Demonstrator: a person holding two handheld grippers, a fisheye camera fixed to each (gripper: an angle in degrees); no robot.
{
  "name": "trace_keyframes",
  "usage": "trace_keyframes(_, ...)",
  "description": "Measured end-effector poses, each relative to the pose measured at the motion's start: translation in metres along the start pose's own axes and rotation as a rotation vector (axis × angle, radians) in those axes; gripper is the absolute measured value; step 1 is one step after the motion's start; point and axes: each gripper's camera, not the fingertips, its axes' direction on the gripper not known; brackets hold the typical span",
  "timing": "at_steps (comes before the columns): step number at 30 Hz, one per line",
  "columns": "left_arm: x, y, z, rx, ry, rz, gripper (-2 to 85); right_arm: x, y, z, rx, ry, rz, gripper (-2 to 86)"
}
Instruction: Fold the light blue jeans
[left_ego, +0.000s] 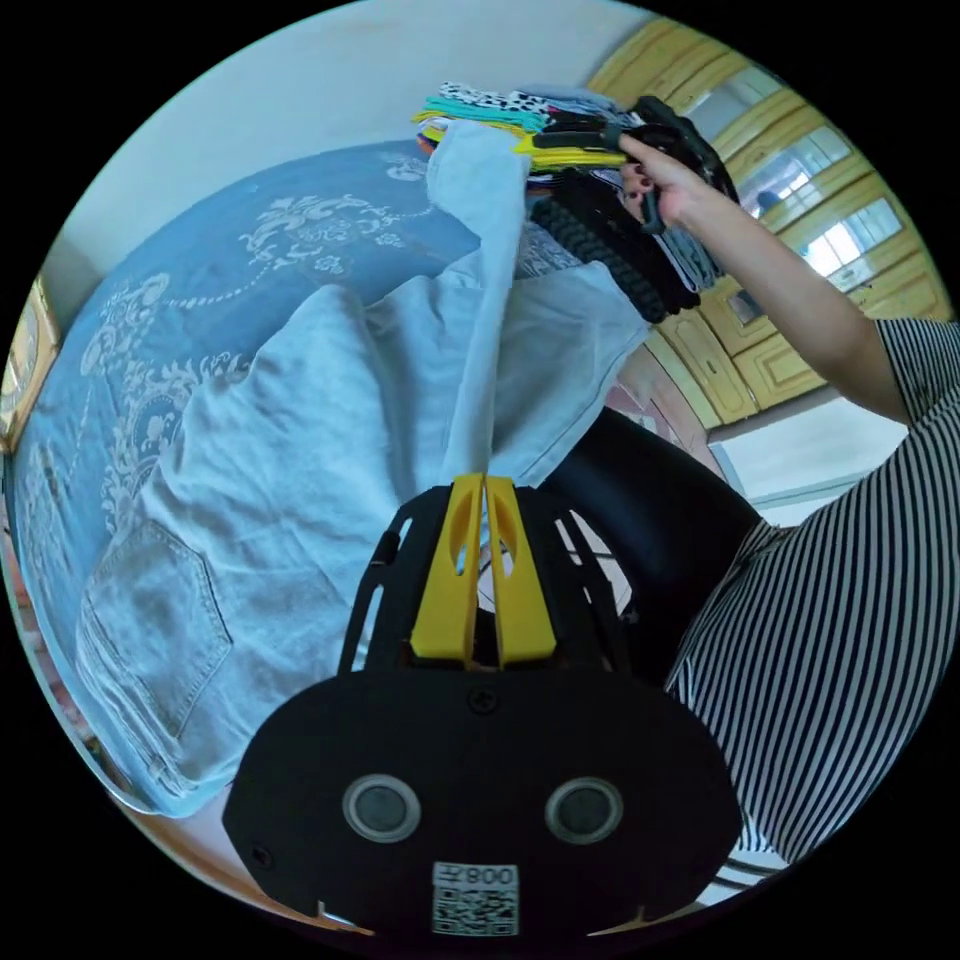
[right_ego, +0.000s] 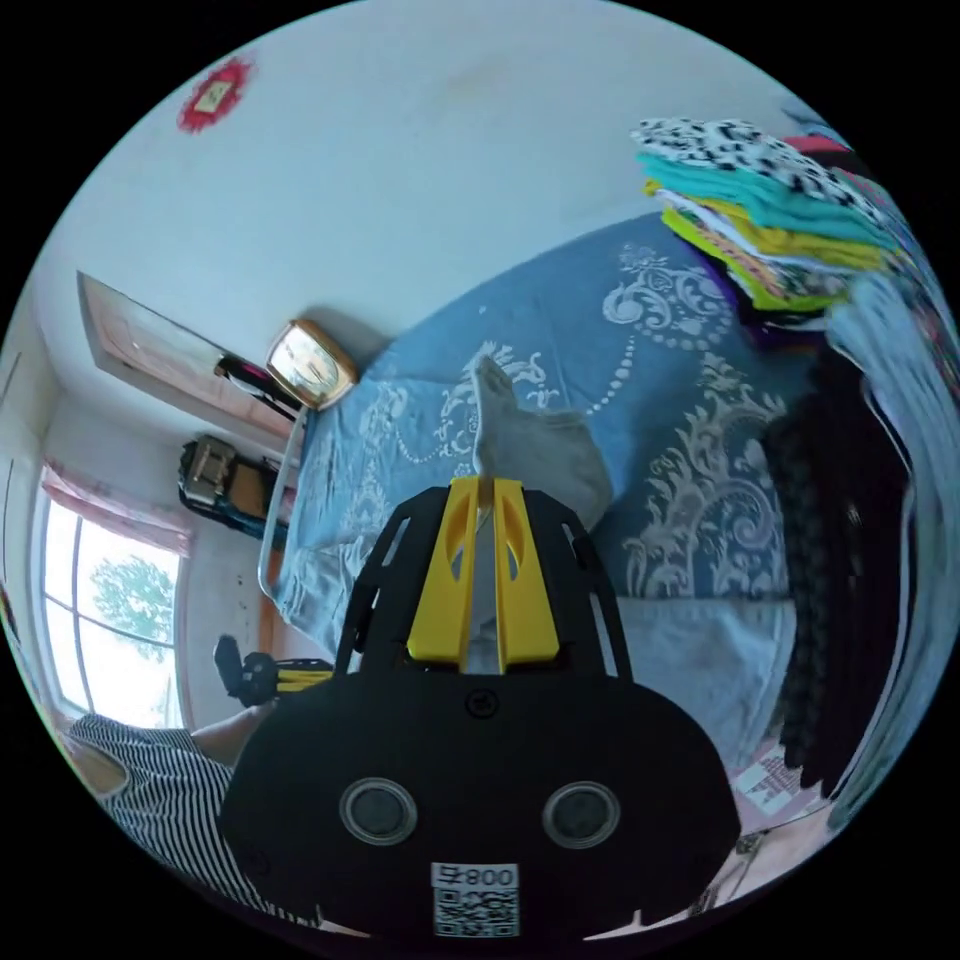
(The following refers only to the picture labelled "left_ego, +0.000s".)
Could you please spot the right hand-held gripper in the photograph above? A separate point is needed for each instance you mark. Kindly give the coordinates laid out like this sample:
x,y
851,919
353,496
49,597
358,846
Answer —
x,y
686,142

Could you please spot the yellow wooden cupboard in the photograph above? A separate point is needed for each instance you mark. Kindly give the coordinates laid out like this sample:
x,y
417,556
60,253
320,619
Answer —
x,y
825,195

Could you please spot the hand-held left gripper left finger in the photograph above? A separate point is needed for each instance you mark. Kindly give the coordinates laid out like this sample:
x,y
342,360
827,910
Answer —
x,y
442,607

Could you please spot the person's right forearm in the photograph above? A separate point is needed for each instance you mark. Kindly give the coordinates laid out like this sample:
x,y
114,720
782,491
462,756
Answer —
x,y
795,300

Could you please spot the pile of clothes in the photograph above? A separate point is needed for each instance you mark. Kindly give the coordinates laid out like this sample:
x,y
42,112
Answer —
x,y
600,225

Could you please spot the person's body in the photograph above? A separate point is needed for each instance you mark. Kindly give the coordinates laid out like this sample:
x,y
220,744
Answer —
x,y
825,600

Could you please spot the person's right hand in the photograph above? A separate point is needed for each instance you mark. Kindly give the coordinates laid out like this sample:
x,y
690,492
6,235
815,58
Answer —
x,y
671,187

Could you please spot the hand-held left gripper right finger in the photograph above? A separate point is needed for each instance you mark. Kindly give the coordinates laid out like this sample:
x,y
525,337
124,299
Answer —
x,y
525,615

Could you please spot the light blue jeans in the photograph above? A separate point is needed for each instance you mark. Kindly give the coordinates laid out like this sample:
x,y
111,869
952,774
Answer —
x,y
300,450

